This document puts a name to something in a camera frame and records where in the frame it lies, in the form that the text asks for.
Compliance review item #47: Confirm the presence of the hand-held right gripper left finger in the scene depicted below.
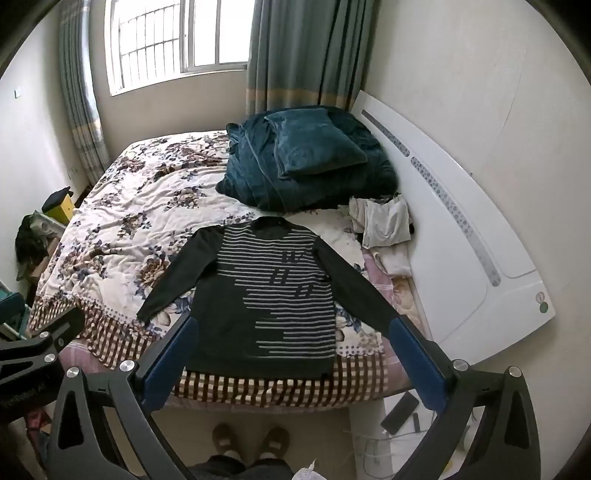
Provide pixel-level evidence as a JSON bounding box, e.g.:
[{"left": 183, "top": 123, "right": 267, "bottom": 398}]
[{"left": 46, "top": 315, "right": 200, "bottom": 480}]

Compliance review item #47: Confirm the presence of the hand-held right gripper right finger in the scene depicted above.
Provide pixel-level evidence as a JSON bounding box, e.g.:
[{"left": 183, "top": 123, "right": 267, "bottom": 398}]
[{"left": 389, "top": 315, "right": 542, "bottom": 480}]

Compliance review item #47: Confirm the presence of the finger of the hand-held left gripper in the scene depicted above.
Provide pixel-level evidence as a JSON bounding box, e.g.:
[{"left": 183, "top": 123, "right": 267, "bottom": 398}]
[{"left": 0, "top": 307, "right": 86, "bottom": 374}]

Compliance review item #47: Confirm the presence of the dark striped sweater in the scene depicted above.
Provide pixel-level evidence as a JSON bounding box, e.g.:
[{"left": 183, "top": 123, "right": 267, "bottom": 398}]
[{"left": 137, "top": 217, "right": 402, "bottom": 380}]

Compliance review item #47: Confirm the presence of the pile of white clothes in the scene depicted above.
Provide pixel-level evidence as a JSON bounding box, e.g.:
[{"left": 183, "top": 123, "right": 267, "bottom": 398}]
[{"left": 348, "top": 194, "right": 414, "bottom": 247}]

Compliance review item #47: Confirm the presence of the teal plastic rack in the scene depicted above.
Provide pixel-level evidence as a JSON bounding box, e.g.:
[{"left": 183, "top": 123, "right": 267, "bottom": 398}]
[{"left": 0, "top": 291, "right": 28, "bottom": 342}]

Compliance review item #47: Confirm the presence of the black phone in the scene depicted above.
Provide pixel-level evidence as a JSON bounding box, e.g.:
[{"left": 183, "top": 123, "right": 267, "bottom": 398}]
[{"left": 381, "top": 392, "right": 420, "bottom": 435}]

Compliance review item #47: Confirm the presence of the person's left shoe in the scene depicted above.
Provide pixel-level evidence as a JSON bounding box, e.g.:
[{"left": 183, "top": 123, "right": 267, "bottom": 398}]
[{"left": 211, "top": 422, "right": 243, "bottom": 457}]

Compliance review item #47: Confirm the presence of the person's shoe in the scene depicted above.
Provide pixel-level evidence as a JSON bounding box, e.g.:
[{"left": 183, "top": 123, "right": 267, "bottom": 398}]
[
  {"left": 211, "top": 422, "right": 243, "bottom": 457},
  {"left": 256, "top": 425, "right": 291, "bottom": 457}
]

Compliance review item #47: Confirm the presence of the dark green cloth pile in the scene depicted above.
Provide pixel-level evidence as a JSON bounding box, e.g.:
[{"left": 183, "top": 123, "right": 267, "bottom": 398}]
[{"left": 14, "top": 212, "right": 49, "bottom": 282}]

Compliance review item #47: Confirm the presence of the white headboard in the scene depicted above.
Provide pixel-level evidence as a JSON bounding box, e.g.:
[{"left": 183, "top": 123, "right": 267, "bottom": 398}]
[{"left": 351, "top": 90, "right": 557, "bottom": 365}]

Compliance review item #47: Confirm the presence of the person's right shoe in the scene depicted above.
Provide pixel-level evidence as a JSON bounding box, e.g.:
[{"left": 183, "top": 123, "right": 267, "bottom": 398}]
[{"left": 256, "top": 425, "right": 291, "bottom": 457}]

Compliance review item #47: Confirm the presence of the yellow stool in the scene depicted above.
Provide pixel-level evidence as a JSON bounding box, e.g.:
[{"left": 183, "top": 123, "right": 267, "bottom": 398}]
[{"left": 41, "top": 186, "right": 77, "bottom": 225}]

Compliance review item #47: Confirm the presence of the floral bed sheet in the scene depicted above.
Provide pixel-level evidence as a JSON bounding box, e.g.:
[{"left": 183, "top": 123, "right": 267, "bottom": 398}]
[{"left": 25, "top": 129, "right": 416, "bottom": 409}]

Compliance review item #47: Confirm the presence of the teal blanket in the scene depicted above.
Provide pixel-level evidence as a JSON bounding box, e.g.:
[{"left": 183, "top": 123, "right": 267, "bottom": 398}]
[{"left": 215, "top": 106, "right": 400, "bottom": 214}]

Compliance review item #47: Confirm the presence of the narrow teal curtain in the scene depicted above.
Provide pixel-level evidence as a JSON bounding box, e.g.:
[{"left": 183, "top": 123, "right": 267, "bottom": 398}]
[{"left": 58, "top": 0, "right": 112, "bottom": 185}]

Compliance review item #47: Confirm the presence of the teal pillow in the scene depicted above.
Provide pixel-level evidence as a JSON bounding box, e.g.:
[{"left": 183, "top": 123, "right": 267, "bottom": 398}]
[{"left": 264, "top": 108, "right": 369, "bottom": 180}]

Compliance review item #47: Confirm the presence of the window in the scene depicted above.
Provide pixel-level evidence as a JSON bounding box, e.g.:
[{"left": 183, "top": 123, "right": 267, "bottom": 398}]
[{"left": 104, "top": 0, "right": 257, "bottom": 97}]

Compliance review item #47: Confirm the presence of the wide teal curtain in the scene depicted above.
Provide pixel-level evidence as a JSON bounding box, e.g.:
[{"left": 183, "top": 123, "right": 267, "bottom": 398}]
[{"left": 245, "top": 0, "right": 382, "bottom": 116}]

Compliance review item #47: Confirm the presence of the white cable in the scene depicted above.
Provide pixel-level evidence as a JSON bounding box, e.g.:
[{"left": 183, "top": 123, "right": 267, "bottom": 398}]
[{"left": 362, "top": 411, "right": 472, "bottom": 480}]

